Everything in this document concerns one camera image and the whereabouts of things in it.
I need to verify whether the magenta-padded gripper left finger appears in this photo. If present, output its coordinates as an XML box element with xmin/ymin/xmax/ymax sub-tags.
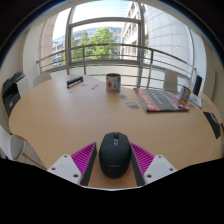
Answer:
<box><xmin>47</xmin><ymin>142</ymin><xmax>98</xmax><ymax>187</ymax></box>

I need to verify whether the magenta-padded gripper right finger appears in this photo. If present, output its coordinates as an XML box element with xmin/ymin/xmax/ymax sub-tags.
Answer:
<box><xmin>129</xmin><ymin>142</ymin><xmax>178</xmax><ymax>187</ymax></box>

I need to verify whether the black computer mouse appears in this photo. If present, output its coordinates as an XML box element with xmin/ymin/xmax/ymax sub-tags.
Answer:
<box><xmin>98</xmin><ymin>131</ymin><xmax>132</xmax><ymax>179</ymax></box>

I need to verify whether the white chair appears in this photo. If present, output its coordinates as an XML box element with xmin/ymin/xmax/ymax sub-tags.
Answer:
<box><xmin>0</xmin><ymin>124</ymin><xmax>48</xmax><ymax>169</ymax></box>
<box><xmin>32</xmin><ymin>71</ymin><xmax>53</xmax><ymax>88</ymax></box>
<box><xmin>163</xmin><ymin>69</ymin><xmax>179</xmax><ymax>93</ymax></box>

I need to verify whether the red magazine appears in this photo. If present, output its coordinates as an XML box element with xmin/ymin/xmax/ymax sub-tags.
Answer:
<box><xmin>133</xmin><ymin>87</ymin><xmax>190</xmax><ymax>113</ymax></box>

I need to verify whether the blue booklet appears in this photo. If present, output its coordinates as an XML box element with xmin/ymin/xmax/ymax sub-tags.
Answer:
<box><xmin>188</xmin><ymin>93</ymin><xmax>203</xmax><ymax>108</ymax></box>

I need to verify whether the small printed card stand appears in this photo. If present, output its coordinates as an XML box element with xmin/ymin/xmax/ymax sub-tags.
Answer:
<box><xmin>179</xmin><ymin>85</ymin><xmax>192</xmax><ymax>105</ymax></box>

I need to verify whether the black bar-shaped device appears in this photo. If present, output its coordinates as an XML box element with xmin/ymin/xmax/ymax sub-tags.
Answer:
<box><xmin>66</xmin><ymin>75</ymin><xmax>85</xmax><ymax>89</ymax></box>

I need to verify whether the black printer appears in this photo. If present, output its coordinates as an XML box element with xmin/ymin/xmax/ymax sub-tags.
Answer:
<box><xmin>1</xmin><ymin>70</ymin><xmax>22</xmax><ymax>117</ymax></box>

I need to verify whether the printed tin can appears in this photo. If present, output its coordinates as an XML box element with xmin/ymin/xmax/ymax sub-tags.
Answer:
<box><xmin>105</xmin><ymin>73</ymin><xmax>122</xmax><ymax>94</ymax></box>

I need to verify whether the metal balcony railing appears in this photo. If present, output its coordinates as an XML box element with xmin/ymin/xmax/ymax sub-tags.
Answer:
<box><xmin>36</xmin><ymin>43</ymin><xmax>198</xmax><ymax>89</ymax></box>

